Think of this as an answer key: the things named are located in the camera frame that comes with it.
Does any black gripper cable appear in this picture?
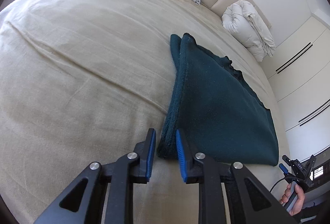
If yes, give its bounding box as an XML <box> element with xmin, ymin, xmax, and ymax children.
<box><xmin>269</xmin><ymin>175</ymin><xmax>300</xmax><ymax>193</ymax></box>

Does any white wardrobe with black handles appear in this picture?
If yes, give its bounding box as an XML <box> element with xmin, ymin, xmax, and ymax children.
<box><xmin>261</xmin><ymin>17</ymin><xmax>329</xmax><ymax>161</ymax></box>

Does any white folded duvet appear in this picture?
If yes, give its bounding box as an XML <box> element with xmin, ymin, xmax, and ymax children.
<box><xmin>222</xmin><ymin>0</ymin><xmax>276</xmax><ymax>62</ymax></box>

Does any beige bed cover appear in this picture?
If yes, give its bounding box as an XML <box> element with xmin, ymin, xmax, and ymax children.
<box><xmin>1</xmin><ymin>0</ymin><xmax>290</xmax><ymax>223</ymax></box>

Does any dark teal knit sweater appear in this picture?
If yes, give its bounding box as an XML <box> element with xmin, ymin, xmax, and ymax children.
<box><xmin>157</xmin><ymin>33</ymin><xmax>279</xmax><ymax>166</ymax></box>

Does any person's right hand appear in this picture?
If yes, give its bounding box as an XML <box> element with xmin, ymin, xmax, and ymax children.
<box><xmin>279</xmin><ymin>184</ymin><xmax>305</xmax><ymax>216</ymax></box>

